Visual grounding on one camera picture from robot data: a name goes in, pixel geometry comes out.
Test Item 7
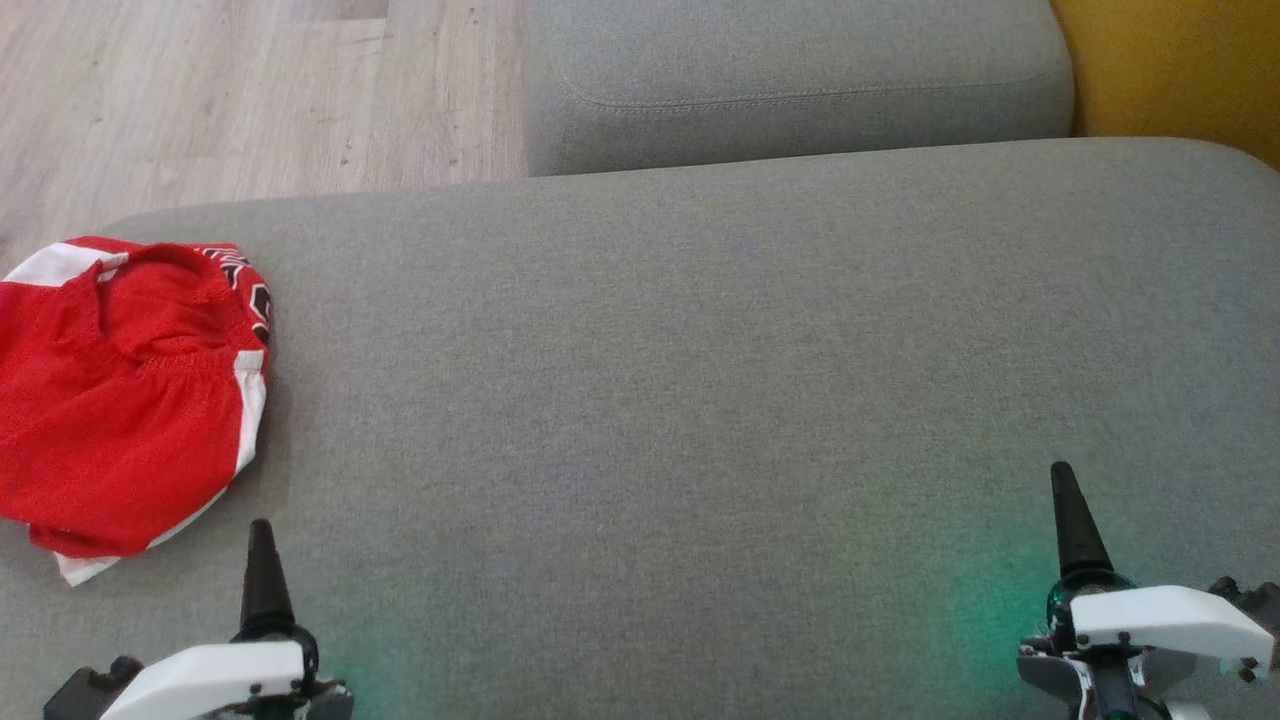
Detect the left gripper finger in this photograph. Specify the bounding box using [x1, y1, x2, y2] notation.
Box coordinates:
[239, 518, 297, 635]

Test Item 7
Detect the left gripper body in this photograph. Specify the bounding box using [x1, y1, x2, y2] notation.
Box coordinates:
[215, 620, 354, 720]

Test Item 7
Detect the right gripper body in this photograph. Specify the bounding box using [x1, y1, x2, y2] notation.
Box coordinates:
[1018, 570, 1203, 720]

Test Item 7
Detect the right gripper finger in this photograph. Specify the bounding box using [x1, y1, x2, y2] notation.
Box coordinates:
[1050, 461, 1115, 582]

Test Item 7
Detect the red white basketball jersey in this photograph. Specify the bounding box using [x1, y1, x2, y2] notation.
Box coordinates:
[0, 236, 273, 587]

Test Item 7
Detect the large grey sofa seat cushion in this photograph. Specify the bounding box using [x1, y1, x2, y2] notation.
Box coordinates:
[0, 137, 1280, 720]

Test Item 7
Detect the yellow fabric backrest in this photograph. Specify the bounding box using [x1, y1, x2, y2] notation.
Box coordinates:
[1050, 0, 1280, 171]

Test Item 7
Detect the small grey sofa cushion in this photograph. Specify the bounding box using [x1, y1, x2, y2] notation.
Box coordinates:
[524, 0, 1076, 179]

